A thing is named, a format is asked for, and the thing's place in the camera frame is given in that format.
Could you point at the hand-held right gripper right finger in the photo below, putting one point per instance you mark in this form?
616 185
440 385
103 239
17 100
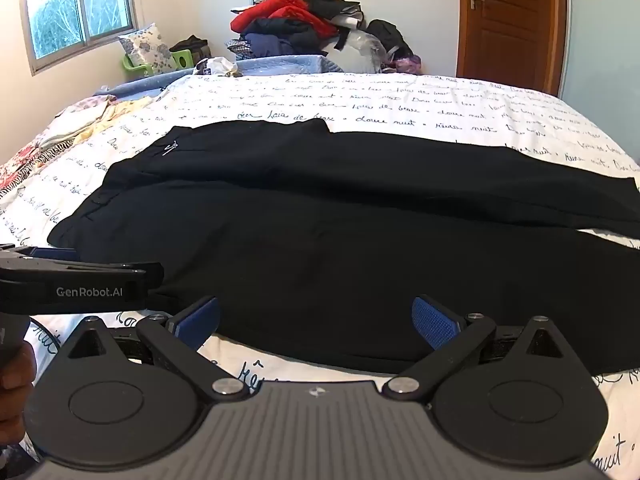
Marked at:
432 327

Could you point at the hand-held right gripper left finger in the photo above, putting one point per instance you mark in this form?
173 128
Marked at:
197 322

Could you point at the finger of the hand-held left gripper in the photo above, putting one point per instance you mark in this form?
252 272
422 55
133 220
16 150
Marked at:
52 255

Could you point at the black pants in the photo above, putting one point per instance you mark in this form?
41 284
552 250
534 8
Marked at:
325 220

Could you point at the person's left hand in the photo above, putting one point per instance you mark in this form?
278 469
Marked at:
15 375

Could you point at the pale yellow cloth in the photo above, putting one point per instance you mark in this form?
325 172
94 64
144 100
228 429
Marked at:
117 110

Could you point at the white script-printed bedspread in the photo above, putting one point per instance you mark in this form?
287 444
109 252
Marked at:
400 105

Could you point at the floral pillow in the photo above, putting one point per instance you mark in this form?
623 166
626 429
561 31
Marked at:
147 47

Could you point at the green plastic seat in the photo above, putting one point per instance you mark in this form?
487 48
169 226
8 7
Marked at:
182 58

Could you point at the white printed cloth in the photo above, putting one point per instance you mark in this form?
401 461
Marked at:
217 66

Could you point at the window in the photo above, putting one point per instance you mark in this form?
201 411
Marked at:
75 5

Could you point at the dark bag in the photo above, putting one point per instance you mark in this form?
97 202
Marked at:
192 44

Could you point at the purple cloth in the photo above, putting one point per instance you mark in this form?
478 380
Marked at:
407 64

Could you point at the blue blanket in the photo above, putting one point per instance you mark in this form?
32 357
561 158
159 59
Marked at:
290 63

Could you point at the clear plastic bag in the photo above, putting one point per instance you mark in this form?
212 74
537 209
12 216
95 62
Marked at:
360 52

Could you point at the black backpack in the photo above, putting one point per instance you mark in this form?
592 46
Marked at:
386 35

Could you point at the brown wooden door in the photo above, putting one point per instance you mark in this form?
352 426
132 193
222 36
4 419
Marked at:
510 35

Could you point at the pile of clothes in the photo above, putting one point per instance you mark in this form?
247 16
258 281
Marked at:
280 15

